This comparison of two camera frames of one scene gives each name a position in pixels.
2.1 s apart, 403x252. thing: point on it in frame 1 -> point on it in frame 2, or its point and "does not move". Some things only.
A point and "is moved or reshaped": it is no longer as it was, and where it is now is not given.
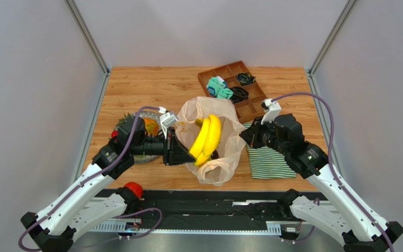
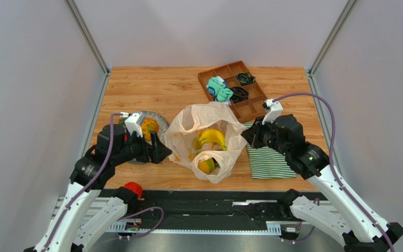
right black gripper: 254,135 does not move
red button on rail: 136,188 does not move
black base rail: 202,212 does not move
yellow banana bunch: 207,139 is moved or reshaped
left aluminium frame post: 77,16 does not move
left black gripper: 175,153 -> 155,153
